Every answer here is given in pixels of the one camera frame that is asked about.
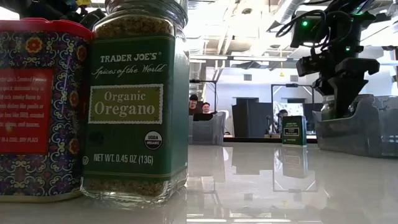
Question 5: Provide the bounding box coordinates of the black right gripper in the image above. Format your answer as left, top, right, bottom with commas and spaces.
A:
297, 54, 381, 119

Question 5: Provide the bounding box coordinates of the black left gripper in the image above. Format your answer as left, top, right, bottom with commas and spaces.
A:
19, 0, 106, 30

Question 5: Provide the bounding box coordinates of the green-lidded oregano glass jar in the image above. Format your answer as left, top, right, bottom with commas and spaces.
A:
320, 95, 337, 121
80, 0, 191, 208

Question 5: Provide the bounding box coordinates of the black-lidded green pepper tin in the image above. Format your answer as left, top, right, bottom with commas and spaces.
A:
281, 115, 308, 147

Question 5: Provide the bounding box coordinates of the red-lidded paprika tin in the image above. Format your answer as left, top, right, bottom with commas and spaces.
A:
0, 17, 96, 203

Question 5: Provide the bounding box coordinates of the patterned cloth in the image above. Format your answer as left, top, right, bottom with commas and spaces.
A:
273, 101, 305, 134

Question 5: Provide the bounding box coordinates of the grey plastic bin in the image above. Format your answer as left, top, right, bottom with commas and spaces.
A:
188, 111, 227, 146
313, 94, 398, 159

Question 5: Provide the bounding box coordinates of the linear ceiling light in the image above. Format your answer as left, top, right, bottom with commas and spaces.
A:
189, 54, 299, 66

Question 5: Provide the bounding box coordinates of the black metal pole stand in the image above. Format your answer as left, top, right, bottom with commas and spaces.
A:
189, 78, 218, 114

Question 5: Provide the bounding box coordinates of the black metal frame stand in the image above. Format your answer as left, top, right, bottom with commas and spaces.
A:
271, 83, 315, 138

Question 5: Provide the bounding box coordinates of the yellow hanging cord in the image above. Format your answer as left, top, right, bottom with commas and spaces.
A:
279, 46, 285, 78

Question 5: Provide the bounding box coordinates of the silver ventilation duct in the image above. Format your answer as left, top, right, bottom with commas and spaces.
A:
266, 0, 312, 32

